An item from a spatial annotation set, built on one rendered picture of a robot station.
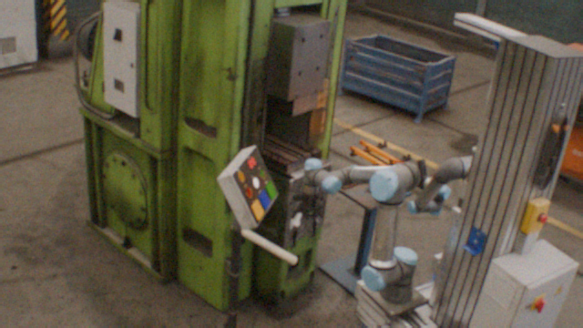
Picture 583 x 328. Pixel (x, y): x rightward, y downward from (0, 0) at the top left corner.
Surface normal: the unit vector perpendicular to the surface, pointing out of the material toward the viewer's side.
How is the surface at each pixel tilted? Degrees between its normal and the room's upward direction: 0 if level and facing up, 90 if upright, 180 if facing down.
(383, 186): 82
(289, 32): 90
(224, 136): 89
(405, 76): 89
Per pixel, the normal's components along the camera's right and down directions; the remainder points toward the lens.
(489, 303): -0.86, 0.15
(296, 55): 0.75, 0.36
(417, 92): -0.62, 0.29
